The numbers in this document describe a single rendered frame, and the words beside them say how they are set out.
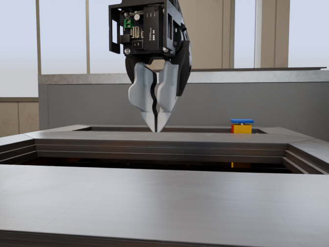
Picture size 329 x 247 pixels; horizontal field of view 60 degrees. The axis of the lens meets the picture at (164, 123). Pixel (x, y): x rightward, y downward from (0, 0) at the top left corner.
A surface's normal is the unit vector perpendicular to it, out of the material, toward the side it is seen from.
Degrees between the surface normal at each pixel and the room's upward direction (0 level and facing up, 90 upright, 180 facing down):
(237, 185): 0
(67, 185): 0
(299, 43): 90
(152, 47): 90
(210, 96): 90
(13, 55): 90
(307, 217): 0
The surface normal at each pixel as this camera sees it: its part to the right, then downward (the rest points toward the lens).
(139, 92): 0.92, -0.04
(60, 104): -0.14, 0.07
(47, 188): 0.00, -1.00
